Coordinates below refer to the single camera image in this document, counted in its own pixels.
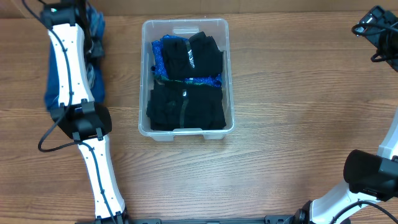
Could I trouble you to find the small black garment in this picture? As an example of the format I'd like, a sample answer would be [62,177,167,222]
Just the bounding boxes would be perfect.
[162,32,223,80]
[146,82,189,131]

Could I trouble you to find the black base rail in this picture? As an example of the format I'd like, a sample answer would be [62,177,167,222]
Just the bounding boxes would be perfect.
[129,215,310,224]

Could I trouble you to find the large black garment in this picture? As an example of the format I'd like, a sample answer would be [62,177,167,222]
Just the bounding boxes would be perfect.
[149,81,227,131]

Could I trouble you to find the left black cable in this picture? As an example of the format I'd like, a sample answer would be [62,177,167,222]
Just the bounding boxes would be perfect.
[21,0,121,224]

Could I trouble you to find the clear plastic storage bin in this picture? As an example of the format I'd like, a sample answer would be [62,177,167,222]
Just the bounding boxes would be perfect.
[138,18,235,142]

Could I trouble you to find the blue denim jeans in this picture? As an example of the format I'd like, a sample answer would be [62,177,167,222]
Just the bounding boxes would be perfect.
[44,4,105,111]

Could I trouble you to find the blue sequin fabric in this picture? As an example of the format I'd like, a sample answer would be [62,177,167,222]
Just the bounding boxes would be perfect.
[151,35,222,88]

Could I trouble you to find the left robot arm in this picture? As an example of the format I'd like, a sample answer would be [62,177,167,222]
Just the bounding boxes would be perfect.
[40,1,130,223]

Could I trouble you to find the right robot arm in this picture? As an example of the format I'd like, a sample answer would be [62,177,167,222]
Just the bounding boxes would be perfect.
[285,6,397,223]

